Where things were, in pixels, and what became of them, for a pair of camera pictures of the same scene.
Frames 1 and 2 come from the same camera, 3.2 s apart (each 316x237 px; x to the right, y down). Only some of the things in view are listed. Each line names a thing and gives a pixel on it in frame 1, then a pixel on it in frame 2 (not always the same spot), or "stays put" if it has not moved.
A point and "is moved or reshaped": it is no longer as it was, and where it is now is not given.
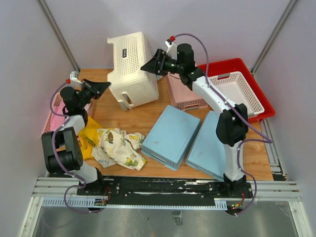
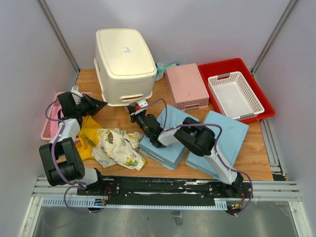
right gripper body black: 171,66 → 139,118
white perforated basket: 235,88 stays put
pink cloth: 57,121 stays put
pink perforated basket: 181,95 stays put
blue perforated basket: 171,137 stays put
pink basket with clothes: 55,122 stays put
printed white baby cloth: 116,146 stays put
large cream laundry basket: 131,85 is moved or reshaped
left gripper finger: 95,89 → 93,105
